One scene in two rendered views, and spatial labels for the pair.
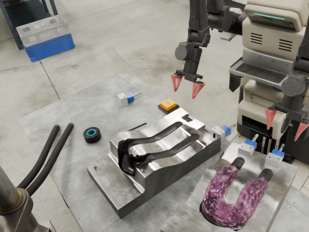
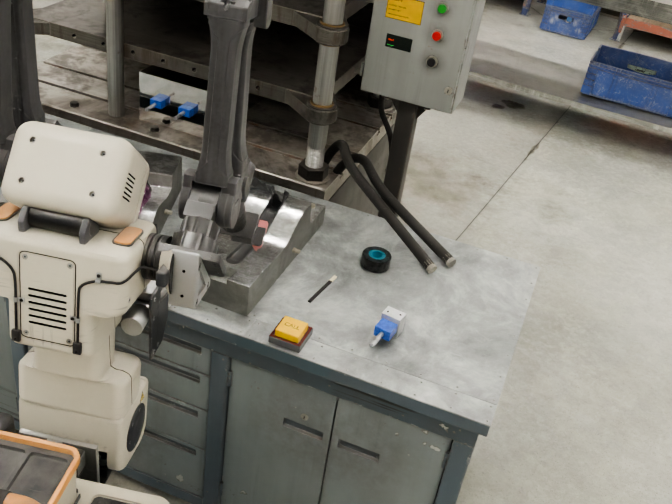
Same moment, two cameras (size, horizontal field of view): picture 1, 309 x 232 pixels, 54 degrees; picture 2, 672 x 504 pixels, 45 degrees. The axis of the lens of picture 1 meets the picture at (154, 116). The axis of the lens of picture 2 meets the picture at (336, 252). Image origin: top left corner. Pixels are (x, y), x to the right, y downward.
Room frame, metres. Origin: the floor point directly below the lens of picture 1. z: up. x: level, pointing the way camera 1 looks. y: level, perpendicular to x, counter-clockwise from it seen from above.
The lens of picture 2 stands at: (2.34, -1.03, 2.04)
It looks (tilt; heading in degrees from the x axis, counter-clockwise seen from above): 33 degrees down; 137
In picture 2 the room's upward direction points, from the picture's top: 9 degrees clockwise
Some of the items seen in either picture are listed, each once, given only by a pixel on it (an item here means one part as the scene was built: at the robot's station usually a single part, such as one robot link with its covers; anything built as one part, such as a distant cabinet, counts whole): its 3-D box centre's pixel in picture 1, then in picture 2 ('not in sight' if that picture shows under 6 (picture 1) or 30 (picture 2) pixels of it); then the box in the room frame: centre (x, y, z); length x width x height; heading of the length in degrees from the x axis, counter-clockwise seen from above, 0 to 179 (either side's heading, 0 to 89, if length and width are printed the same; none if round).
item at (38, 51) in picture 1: (48, 42); not in sight; (3.89, 1.27, 0.11); 0.61 x 0.41 x 0.22; 113
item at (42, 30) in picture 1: (43, 30); not in sight; (3.89, 1.27, 0.28); 0.61 x 0.41 x 0.15; 113
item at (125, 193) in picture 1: (153, 152); (246, 230); (0.86, 0.02, 0.87); 0.50 x 0.26 x 0.14; 121
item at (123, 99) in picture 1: (130, 96); (383, 331); (1.33, 0.11, 0.83); 0.13 x 0.05 x 0.05; 112
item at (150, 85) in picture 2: not in sight; (210, 82); (-0.02, 0.44, 0.87); 0.50 x 0.27 x 0.17; 121
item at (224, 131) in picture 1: (226, 130); not in sight; (0.97, -0.31, 0.83); 0.13 x 0.05 x 0.05; 116
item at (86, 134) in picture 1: (92, 135); (376, 259); (1.08, 0.31, 0.82); 0.08 x 0.08 x 0.04
